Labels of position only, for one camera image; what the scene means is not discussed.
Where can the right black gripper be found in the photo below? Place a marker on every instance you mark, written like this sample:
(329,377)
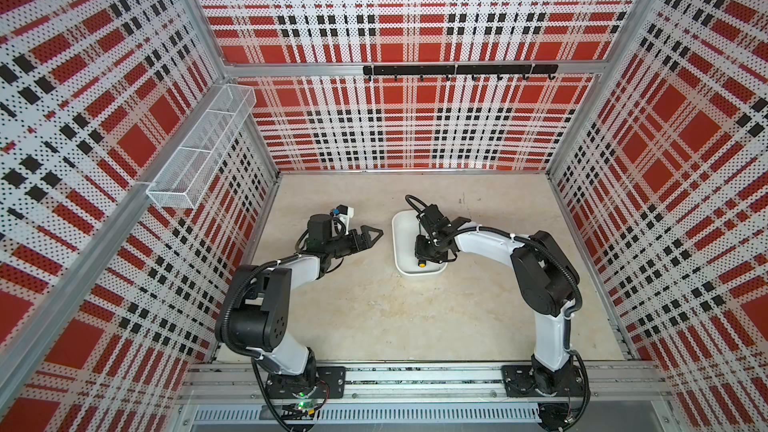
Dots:
(420,252)

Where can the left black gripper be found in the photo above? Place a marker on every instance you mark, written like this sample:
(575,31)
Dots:
(363,243)

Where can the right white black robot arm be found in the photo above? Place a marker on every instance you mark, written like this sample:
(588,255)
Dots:
(546,279)

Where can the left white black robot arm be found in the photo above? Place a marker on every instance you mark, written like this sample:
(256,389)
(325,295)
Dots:
(253,320)

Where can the white plastic bin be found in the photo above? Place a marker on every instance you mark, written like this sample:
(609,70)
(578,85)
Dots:
(405,230)

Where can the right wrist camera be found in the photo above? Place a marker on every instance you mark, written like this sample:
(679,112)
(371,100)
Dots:
(431,219)

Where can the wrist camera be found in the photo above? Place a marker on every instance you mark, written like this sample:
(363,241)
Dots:
(344,214)
(431,219)

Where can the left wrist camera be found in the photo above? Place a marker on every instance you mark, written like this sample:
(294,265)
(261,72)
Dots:
(344,214)

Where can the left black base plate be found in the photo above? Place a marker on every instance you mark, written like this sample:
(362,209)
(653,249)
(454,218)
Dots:
(320,383)

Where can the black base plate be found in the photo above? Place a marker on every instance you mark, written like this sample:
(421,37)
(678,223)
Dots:
(320,383)
(522,381)

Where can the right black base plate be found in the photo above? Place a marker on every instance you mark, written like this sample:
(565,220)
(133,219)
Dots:
(522,381)

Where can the white wire mesh basket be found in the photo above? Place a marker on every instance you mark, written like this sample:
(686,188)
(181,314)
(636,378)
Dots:
(186,176)

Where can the black hook rail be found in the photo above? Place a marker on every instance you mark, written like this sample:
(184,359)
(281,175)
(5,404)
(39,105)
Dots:
(523,70)

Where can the aluminium mounting rail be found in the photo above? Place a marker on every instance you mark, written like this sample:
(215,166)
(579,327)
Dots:
(399,382)

